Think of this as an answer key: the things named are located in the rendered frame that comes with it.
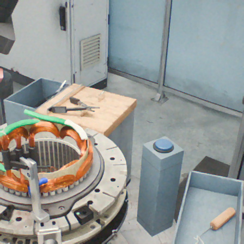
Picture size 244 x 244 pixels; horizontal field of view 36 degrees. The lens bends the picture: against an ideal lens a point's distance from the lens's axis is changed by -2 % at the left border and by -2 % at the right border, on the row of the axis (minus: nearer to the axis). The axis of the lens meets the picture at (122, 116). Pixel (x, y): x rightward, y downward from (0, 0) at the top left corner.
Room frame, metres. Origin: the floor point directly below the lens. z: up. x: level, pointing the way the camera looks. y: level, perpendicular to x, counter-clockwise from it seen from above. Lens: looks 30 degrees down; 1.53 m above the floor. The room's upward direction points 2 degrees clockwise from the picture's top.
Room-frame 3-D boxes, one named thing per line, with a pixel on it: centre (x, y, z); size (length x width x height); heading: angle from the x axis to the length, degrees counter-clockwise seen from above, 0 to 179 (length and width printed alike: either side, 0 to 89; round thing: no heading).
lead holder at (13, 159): (0.43, 0.14, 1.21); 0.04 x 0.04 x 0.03; 57
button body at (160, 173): (0.73, -0.10, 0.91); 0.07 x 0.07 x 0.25; 35
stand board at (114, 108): (0.86, 0.09, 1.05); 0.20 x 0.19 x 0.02; 66
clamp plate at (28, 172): (0.42, 0.13, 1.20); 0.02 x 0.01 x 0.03; 49
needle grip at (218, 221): (0.50, -0.19, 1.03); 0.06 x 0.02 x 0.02; 133
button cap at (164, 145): (0.73, -0.10, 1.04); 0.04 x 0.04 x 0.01
